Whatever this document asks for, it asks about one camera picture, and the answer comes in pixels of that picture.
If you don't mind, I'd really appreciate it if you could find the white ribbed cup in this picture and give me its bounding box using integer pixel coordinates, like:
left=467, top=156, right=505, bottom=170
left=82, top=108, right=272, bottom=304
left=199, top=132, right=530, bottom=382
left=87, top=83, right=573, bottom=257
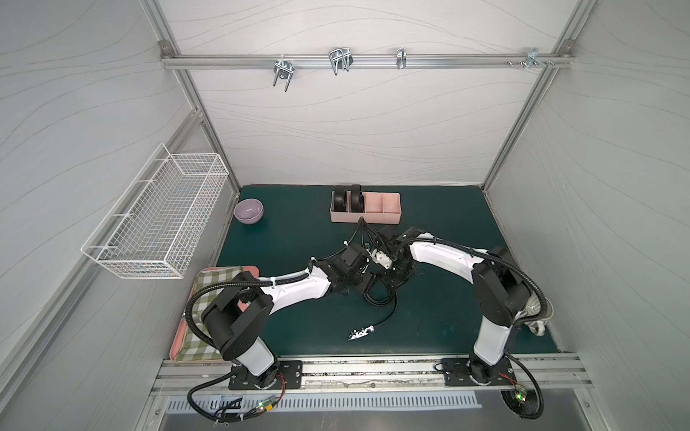
left=523, top=294, right=553, bottom=337

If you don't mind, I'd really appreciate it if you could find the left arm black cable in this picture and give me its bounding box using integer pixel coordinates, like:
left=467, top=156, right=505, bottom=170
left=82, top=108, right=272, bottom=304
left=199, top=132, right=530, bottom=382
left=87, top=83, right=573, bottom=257
left=187, top=368, right=287, bottom=425

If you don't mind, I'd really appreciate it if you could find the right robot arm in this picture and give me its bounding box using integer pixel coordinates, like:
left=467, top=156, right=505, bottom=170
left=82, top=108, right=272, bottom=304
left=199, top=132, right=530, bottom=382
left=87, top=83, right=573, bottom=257
left=357, top=219, right=549, bottom=385

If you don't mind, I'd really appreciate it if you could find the pink divided storage box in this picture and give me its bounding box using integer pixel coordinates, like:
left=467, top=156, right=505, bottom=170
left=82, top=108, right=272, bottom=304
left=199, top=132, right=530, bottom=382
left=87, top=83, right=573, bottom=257
left=330, top=191, right=402, bottom=226

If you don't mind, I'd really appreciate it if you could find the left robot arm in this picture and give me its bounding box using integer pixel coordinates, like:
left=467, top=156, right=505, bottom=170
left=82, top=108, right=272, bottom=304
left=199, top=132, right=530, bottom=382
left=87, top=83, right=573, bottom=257
left=184, top=244, right=370, bottom=388

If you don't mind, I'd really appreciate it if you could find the front aluminium frame rail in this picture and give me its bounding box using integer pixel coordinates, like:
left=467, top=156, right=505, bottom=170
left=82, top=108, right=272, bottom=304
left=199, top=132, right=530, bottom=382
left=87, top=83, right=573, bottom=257
left=150, top=353, right=594, bottom=395

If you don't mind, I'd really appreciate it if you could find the white vent strip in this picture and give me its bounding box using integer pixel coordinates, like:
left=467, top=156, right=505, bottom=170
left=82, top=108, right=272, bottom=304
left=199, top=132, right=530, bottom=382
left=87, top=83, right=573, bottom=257
left=194, top=391, right=483, bottom=413

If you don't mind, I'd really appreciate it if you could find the purple bowl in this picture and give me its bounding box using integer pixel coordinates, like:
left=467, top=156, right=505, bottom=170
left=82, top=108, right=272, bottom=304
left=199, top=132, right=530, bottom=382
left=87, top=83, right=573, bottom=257
left=233, top=199, right=264, bottom=224

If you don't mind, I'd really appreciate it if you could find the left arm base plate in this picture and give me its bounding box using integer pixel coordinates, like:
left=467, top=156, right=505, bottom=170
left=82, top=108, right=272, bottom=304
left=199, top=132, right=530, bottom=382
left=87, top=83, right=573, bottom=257
left=228, top=360, right=303, bottom=391

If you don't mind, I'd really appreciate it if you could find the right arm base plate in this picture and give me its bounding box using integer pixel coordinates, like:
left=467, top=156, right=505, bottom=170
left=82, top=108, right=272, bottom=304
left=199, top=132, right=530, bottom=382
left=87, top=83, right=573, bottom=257
left=434, top=356, right=517, bottom=387

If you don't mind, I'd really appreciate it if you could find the white wire basket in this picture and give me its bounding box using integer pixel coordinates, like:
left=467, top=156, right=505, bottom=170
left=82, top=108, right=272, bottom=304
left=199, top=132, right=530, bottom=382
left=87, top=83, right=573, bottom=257
left=81, top=144, right=228, bottom=280

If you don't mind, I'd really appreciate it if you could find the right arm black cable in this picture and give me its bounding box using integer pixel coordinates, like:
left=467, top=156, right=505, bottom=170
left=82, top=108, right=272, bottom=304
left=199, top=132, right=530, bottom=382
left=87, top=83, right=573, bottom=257
left=500, top=352, right=546, bottom=421

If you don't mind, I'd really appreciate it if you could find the green checked cloth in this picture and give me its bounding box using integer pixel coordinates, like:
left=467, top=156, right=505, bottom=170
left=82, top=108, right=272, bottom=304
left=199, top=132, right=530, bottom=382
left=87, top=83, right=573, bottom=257
left=174, top=267, right=244, bottom=362

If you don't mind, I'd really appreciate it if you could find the metal hook clamp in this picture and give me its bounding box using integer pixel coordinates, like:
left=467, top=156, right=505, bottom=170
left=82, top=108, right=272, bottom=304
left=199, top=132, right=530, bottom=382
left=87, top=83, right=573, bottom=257
left=272, top=57, right=295, bottom=93
left=328, top=48, right=354, bottom=75
left=396, top=48, right=407, bottom=70
left=506, top=48, right=555, bottom=70

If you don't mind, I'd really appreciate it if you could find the long black belt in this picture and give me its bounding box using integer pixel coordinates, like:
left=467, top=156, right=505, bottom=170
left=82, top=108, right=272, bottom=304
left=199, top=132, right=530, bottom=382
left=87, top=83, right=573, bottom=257
left=332, top=185, right=348, bottom=212

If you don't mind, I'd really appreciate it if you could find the pink tray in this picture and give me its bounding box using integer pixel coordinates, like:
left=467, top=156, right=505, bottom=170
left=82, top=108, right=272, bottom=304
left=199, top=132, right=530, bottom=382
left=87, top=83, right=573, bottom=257
left=169, top=265, right=260, bottom=363

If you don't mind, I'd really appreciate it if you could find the horizontal aluminium rail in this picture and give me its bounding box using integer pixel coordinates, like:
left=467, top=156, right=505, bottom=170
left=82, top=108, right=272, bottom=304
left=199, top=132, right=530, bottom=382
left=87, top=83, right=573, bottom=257
left=162, top=51, right=576, bottom=71

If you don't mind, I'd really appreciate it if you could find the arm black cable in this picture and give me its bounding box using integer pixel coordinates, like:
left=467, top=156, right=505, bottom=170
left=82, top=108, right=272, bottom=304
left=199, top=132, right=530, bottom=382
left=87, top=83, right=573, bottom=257
left=187, top=368, right=287, bottom=425
left=500, top=352, right=546, bottom=421

